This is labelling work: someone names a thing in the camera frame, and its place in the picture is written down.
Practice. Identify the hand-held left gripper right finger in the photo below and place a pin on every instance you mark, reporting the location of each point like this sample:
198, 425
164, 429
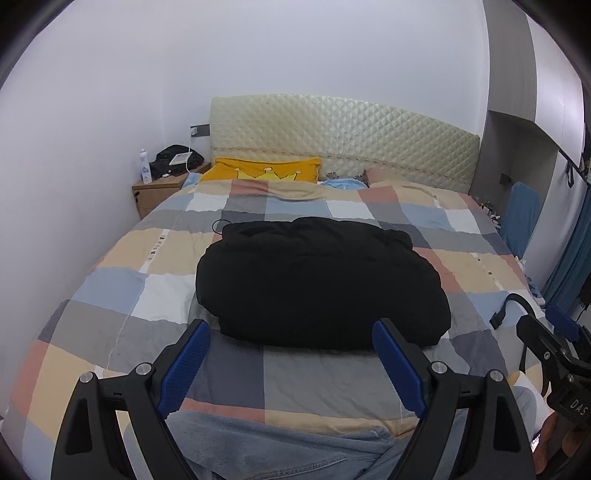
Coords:
397, 364

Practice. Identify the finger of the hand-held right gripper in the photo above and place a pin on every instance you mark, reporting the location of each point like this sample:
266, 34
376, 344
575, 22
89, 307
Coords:
535, 337
561, 321

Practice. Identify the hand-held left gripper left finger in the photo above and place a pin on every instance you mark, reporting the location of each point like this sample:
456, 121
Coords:
184, 364

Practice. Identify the black jacket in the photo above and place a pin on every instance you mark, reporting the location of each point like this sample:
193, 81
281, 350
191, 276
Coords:
323, 286

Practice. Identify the teal hanging cloth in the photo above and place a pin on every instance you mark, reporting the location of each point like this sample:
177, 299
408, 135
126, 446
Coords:
570, 258

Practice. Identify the checkered patchwork duvet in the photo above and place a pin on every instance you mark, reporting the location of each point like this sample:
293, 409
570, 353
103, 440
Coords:
161, 286

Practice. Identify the blue cloth covered chair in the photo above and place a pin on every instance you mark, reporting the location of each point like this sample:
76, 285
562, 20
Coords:
521, 217

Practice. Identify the person's blue jeans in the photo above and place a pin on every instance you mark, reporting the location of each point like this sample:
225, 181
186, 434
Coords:
286, 447

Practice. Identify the wooden nightstand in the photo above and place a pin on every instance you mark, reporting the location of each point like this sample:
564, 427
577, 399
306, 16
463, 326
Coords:
154, 196

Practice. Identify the light blue pillow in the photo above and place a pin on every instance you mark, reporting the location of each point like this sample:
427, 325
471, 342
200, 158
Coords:
344, 183

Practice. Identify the pink pillow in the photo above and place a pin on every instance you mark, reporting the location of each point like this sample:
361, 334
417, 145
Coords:
383, 175

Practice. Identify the white plastic bottle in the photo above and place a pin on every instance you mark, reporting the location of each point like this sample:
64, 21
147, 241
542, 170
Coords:
145, 168

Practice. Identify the black bag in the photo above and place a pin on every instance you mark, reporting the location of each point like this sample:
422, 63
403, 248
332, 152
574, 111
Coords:
161, 164

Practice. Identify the white tablet device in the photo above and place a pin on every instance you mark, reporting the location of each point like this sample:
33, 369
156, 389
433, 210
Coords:
180, 159

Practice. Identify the yellow pillow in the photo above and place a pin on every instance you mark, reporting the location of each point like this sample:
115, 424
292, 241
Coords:
258, 168

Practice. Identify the cream quilted headboard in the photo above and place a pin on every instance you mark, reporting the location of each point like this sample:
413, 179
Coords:
346, 134

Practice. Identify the grey wardrobe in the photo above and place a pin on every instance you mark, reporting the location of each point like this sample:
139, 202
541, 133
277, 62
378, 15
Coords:
508, 69

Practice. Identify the wall socket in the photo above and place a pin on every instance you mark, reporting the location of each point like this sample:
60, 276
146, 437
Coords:
200, 131

